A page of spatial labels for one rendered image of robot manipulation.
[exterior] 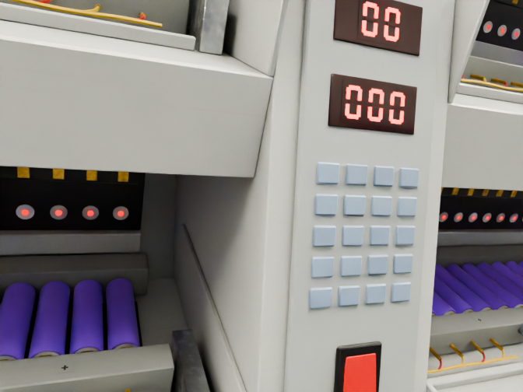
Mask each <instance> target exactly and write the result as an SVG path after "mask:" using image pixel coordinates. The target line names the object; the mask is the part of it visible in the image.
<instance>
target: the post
mask: <svg viewBox="0 0 523 392"><path fill-rule="evenodd" d="M305 7H306V0H289V3H288V7H287V11H286V18H285V23H284V27H283V35H282V39H281V43H280V47H279V54H278V59H277V63H276V70H275V74H274V76H273V83H272V90H271V94H270V98H269V106H268V110H267V114H266V119H265V126H264V131H263V135H262V139H261V146H260V150H259V154H258V162H257V166H256V171H255V175H254V177H253V178H247V177H215V176H199V175H182V174H177V186H176V205H175V224H174V262H173V278H174V274H175V268H176V262H177V250H178V244H179V237H180V231H181V224H185V226H186V229H187V231H188V235H189V236H190V239H191V243H192V245H193V247H194V250H195V253H196V256H197V258H198V262H199V264H200V266H201V269H202V272H203V275H204V277H205V280H206V283H207V286H208V287H209V291H210V293H211V296H212V300H213V302H214V304H215V307H216V310H217V313H218V314H219V318H220V321H221V323H222V325H223V329H224V331H225V334H226V337H227V340H228V342H229V344H230V348H231V350H232V353H233V357H234V358H235V361H236V364H237V367H238V369H239V371H240V375H241V378H242V380H243V382H244V385H245V388H246V391H247V392H284V380H285V367H286V339H287V325H288V312H289V297H290V270H291V256H292V242H293V215H294V201H295V187H296V173H297V146H298V131H299V118H300V91H301V76H302V63H303V49H304V21H305ZM454 12H455V0H442V6H441V26H440V37H439V48H438V59H437V80H436V91H435V102H434V112H433V134H432V144H431V155H430V176H429V187H428V198H427V209H426V229H425V240H424V252H423V272H422V283H421V294H420V305H419V326H418V337H417V347H416V368H415V379H414V390H413V392H426V378H427V368H428V357H429V347H430V326H431V316H432V305H433V284H434V274H435V263H436V252H437V232H438V222H439V211H440V200H441V180H442V169H443V158H444V138H445V128H446V116H447V106H448V86H449V75H450V64H451V44H452V34H453V22H454Z"/></svg>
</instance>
